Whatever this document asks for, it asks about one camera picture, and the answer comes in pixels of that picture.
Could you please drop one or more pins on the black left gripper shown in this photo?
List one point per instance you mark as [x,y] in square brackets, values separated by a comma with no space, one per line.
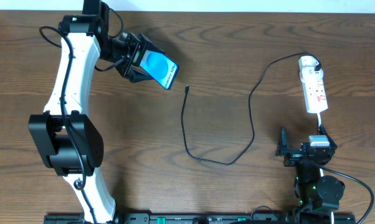
[131,57]

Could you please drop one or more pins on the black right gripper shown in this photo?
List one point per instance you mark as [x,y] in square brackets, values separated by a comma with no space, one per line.
[301,152]

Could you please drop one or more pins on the blue Galaxy smartphone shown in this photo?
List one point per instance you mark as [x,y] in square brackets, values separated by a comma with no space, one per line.
[160,67]

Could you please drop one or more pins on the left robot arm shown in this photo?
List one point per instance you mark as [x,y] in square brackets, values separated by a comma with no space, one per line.
[63,133]

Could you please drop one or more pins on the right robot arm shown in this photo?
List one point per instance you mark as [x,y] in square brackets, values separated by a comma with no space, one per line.
[319,194]

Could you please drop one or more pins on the white power strip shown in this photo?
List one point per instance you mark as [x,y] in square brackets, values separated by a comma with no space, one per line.
[311,77]

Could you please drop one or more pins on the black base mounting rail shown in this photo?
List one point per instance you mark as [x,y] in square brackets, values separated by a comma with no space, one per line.
[144,218]

